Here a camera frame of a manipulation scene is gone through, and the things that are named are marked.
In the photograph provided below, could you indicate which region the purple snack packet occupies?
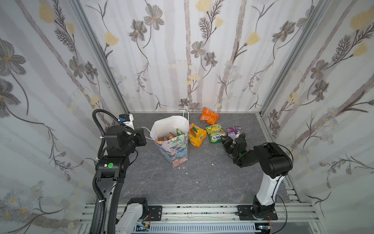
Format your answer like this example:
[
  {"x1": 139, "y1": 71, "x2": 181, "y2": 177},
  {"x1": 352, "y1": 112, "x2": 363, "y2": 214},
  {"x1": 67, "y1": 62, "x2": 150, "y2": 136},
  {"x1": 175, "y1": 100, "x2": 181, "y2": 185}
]
[{"x1": 227, "y1": 127, "x2": 243, "y2": 140}]

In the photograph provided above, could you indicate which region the green Fox's candy bag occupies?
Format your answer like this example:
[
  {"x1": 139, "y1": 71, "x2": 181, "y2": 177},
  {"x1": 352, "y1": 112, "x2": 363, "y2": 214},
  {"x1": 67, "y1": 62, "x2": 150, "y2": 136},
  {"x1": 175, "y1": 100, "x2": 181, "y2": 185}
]
[{"x1": 205, "y1": 123, "x2": 226, "y2": 143}]

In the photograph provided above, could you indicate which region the yellow snack bag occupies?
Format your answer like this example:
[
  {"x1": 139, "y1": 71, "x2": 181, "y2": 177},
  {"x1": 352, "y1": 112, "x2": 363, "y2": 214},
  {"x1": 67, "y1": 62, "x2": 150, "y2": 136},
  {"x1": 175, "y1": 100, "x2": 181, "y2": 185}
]
[{"x1": 189, "y1": 123, "x2": 207, "y2": 148}]

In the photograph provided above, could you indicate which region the orange pink Fox's bag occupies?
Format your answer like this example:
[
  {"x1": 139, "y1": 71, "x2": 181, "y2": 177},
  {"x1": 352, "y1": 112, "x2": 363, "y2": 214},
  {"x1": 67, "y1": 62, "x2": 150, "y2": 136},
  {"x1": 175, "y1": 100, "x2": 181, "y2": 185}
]
[{"x1": 158, "y1": 133, "x2": 175, "y2": 141}]

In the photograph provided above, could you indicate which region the white paper bag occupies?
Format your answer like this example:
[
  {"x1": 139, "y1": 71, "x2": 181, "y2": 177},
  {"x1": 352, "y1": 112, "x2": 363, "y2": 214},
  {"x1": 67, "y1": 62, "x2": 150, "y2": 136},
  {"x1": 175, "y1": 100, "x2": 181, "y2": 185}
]
[{"x1": 143, "y1": 106, "x2": 190, "y2": 168}]

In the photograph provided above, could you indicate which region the lime Fox's candy bag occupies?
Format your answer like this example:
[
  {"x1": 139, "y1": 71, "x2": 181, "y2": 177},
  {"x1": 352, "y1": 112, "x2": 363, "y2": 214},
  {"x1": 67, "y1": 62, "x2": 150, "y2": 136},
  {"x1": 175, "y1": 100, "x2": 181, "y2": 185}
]
[{"x1": 176, "y1": 129, "x2": 183, "y2": 136}]

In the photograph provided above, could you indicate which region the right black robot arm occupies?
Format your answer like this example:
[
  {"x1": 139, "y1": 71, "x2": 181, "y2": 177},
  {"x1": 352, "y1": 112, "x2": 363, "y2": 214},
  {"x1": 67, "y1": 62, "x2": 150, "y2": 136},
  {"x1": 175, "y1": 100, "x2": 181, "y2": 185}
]
[{"x1": 221, "y1": 133, "x2": 294, "y2": 220}]

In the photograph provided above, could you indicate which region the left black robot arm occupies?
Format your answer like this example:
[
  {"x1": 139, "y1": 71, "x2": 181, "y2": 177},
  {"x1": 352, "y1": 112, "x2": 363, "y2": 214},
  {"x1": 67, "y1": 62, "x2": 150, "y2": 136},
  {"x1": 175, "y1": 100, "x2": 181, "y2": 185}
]
[{"x1": 90, "y1": 109, "x2": 151, "y2": 234}]

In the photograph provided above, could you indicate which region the small orange snack packet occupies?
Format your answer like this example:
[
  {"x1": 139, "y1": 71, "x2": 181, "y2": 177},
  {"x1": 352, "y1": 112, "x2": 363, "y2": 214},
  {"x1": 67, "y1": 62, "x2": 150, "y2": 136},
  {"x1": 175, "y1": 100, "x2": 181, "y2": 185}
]
[{"x1": 200, "y1": 107, "x2": 220, "y2": 125}]

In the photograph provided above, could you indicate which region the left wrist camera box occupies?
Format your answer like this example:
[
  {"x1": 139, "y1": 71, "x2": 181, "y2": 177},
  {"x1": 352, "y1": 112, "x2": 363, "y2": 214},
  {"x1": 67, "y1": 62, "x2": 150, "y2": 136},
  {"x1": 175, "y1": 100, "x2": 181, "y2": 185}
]
[{"x1": 118, "y1": 114, "x2": 134, "y2": 130}]

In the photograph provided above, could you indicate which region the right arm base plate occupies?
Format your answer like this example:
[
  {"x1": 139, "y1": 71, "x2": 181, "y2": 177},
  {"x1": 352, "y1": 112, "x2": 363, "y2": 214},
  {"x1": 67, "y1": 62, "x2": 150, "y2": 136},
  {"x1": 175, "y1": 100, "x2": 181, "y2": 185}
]
[{"x1": 236, "y1": 203, "x2": 278, "y2": 221}]

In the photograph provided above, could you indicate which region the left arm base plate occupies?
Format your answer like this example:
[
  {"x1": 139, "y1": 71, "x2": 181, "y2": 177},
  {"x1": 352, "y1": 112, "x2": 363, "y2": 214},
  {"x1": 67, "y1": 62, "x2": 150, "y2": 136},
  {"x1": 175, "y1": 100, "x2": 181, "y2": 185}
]
[{"x1": 145, "y1": 205, "x2": 163, "y2": 222}]

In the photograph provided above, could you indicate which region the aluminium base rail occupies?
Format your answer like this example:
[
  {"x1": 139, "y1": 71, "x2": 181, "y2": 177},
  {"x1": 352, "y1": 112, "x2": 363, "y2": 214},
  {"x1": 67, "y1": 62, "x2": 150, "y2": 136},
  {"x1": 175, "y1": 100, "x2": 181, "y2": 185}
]
[{"x1": 75, "y1": 187, "x2": 326, "y2": 234}]

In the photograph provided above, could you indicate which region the white slotted cable duct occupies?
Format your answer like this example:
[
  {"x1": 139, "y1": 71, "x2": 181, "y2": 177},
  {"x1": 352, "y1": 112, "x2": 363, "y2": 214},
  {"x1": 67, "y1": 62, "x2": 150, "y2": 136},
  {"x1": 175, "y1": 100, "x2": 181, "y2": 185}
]
[{"x1": 131, "y1": 223, "x2": 261, "y2": 234}]

